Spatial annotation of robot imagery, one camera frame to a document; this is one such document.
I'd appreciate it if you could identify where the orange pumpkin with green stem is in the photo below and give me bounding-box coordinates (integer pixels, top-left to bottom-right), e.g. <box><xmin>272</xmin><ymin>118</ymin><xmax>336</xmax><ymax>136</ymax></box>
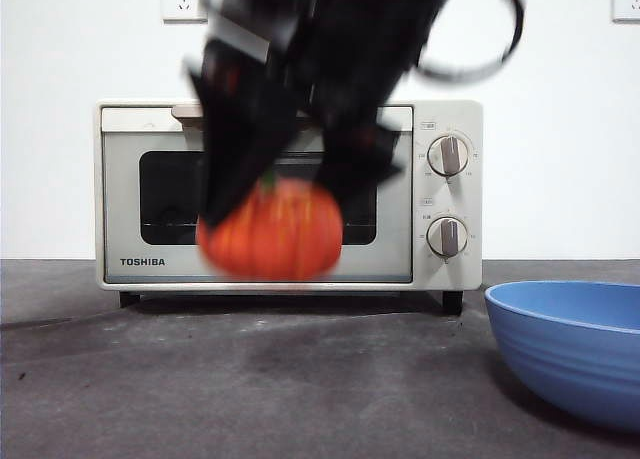
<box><xmin>195</xmin><ymin>171</ymin><xmax>345</xmax><ymax>282</ymax></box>

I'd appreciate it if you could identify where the beige oven control knob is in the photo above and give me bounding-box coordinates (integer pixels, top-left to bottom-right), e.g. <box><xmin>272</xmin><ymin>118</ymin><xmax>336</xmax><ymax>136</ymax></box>
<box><xmin>427</xmin><ymin>134</ymin><xmax>471</xmax><ymax>179</ymax></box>
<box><xmin>426</xmin><ymin>215</ymin><xmax>470</xmax><ymax>258</ymax></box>

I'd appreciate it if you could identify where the cream Toshiba toaster oven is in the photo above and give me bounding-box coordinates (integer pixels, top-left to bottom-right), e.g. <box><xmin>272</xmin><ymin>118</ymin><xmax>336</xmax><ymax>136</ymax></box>
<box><xmin>93</xmin><ymin>98</ymin><xmax>484</xmax><ymax>309</ymax></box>

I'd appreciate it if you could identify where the blue ribbed bowl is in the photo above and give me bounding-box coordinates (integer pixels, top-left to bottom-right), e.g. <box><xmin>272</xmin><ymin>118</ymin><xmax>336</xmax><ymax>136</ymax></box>
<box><xmin>482</xmin><ymin>280</ymin><xmax>640</xmax><ymax>433</ymax></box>

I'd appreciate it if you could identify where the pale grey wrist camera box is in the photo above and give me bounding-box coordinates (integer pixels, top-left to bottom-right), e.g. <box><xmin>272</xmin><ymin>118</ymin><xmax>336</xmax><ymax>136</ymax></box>
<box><xmin>207</xmin><ymin>0</ymin><xmax>301</xmax><ymax>63</ymax></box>

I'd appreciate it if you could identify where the metal wire oven rack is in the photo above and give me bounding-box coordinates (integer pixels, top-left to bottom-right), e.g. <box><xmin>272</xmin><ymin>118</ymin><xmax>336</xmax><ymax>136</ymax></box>
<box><xmin>142</xmin><ymin>220</ymin><xmax>377</xmax><ymax>229</ymax></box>

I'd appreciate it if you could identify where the white wall socket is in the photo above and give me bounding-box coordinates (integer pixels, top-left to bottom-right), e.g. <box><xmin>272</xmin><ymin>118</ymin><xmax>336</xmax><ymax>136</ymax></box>
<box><xmin>160</xmin><ymin>0</ymin><xmax>209</xmax><ymax>23</ymax></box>
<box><xmin>610</xmin><ymin>0</ymin><xmax>640</xmax><ymax>23</ymax></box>

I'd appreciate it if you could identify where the black looped cable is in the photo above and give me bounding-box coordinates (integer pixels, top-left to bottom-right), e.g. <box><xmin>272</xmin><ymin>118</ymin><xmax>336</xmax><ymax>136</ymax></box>
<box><xmin>412</xmin><ymin>0</ymin><xmax>526</xmax><ymax>83</ymax></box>

